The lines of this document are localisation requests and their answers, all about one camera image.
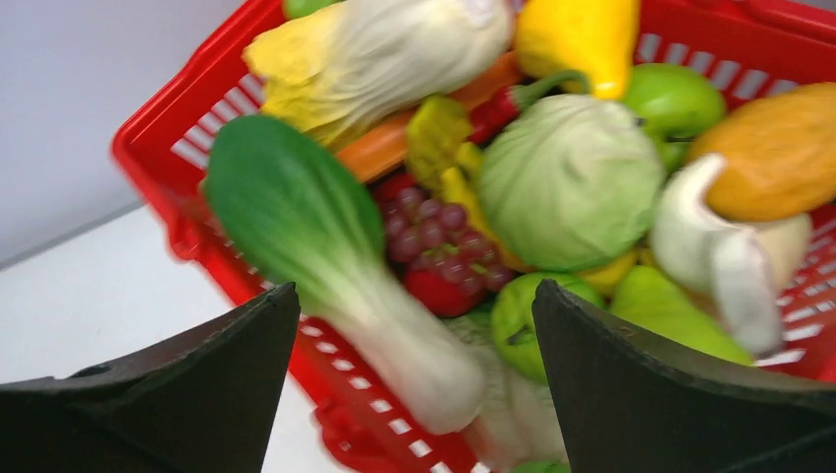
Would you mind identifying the yellow toy bell pepper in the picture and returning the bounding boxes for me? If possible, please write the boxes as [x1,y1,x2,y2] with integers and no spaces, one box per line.
[513,0,641,100]

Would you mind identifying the green bok choy toy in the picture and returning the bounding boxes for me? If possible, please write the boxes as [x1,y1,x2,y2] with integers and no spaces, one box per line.
[200,114,487,435]

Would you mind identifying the pale green toy cabbage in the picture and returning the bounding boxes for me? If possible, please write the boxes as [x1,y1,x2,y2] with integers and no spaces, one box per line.
[476,95,667,272]

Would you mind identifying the red plastic basket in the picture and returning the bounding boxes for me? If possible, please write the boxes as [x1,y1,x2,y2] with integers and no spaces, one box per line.
[110,0,836,473]

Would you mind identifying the green toy bell pepper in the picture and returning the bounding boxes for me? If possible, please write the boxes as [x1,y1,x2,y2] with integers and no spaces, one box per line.
[490,271,606,385]

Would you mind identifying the orange toy carrot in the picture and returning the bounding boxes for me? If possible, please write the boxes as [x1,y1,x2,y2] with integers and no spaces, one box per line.
[335,51,523,183]

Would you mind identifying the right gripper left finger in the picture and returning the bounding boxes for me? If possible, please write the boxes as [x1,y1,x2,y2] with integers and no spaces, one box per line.
[1,283,300,472]

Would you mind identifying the green toy apple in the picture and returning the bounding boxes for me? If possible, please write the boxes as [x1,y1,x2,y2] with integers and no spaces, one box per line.
[622,63,727,173]

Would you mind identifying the yellow white napa cabbage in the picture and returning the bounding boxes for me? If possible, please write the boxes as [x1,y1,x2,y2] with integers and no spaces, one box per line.
[243,1,514,151]

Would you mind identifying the green toy pear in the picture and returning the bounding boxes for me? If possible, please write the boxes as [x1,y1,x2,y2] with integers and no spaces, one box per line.
[609,265,754,366]

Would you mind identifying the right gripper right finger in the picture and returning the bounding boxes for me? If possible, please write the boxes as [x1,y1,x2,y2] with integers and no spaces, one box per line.
[532,279,835,473]

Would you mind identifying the orange yellow toy squash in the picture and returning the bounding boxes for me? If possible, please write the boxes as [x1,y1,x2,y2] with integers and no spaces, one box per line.
[685,82,835,222]

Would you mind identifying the red toy chili pepper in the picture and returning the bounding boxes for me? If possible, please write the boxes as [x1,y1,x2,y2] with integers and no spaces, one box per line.
[468,69,591,145]

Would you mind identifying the purple toy grapes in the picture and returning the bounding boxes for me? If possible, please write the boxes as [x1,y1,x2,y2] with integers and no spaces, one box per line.
[381,187,518,296]

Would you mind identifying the white oyster mushroom toy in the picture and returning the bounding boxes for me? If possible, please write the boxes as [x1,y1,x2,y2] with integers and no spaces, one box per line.
[649,153,812,357]

